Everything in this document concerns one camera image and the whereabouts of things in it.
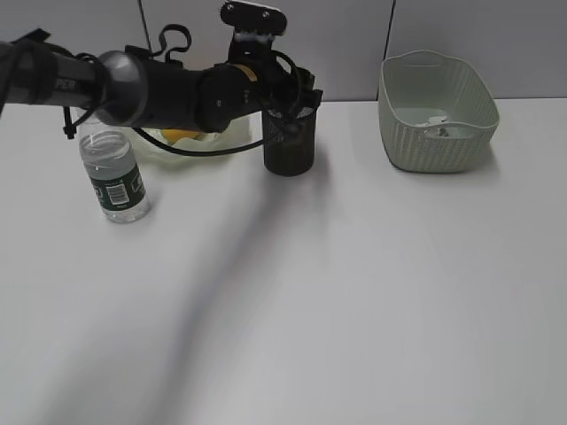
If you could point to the clear plastic water bottle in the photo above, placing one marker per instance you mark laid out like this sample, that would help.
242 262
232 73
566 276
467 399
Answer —
111 166

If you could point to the pale green woven basket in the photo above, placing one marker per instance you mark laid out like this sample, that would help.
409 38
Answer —
424 83

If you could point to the black mesh pen holder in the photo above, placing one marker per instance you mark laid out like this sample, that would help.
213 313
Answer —
289 149

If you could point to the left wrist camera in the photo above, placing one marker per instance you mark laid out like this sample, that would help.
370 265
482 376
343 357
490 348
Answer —
252 21

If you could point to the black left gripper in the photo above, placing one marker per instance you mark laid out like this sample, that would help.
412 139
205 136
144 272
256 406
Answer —
281 84

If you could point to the waste paper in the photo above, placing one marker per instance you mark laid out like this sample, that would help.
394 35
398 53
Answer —
439 126

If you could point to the pale green wavy plate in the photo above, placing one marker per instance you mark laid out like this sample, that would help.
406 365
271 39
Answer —
239 132

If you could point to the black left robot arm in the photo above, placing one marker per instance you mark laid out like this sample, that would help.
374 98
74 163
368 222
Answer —
127 89

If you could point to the yellow mango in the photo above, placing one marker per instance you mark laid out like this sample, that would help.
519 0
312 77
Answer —
173 136

